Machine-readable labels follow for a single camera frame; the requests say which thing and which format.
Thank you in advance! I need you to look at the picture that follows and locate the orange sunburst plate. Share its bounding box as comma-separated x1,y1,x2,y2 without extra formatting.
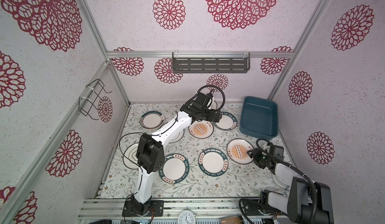
188,121,214,139
227,139,254,165
210,100,218,110

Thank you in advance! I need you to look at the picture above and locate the orange sunburst plate back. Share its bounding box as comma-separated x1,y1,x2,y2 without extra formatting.
210,100,218,110

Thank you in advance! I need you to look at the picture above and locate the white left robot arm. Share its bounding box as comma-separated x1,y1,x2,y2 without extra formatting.
131,90,223,205

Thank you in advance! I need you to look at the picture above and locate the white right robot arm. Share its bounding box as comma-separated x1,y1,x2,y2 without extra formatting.
243,144,334,224

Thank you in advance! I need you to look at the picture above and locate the teal plastic bin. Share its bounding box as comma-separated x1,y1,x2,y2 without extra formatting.
240,96,279,140

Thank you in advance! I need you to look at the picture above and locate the white plate clover motif back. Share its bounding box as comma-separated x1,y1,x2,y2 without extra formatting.
169,129,185,143

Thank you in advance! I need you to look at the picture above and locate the white plate clover motif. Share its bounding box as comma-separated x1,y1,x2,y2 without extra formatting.
169,129,185,143
123,143,138,169

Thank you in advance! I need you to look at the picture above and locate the green red rim plate left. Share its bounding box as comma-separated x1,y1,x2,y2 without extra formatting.
139,110,164,130

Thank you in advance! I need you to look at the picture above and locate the brown box front edge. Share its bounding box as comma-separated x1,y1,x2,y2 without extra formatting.
220,215,244,224

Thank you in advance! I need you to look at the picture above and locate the white plate clover motif front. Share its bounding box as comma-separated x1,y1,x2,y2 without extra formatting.
123,143,138,169

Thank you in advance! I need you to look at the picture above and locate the white round clock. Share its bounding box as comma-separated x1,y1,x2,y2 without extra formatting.
177,210,196,224

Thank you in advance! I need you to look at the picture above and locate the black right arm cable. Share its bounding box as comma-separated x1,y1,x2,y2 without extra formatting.
255,138,318,224

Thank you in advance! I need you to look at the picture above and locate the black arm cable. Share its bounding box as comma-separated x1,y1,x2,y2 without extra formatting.
118,132,145,195
255,138,318,224

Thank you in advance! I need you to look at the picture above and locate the grey wall shelf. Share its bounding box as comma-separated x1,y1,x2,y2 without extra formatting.
171,53,251,74

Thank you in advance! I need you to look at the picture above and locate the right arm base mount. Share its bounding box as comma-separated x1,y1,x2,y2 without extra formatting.
239,198,285,216

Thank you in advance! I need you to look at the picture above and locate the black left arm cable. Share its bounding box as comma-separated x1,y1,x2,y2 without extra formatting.
118,132,145,195

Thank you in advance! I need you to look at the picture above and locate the black wire wall rack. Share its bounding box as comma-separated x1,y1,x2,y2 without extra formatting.
78,79,113,123

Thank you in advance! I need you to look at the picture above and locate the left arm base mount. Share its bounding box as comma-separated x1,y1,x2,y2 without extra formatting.
122,198,164,218

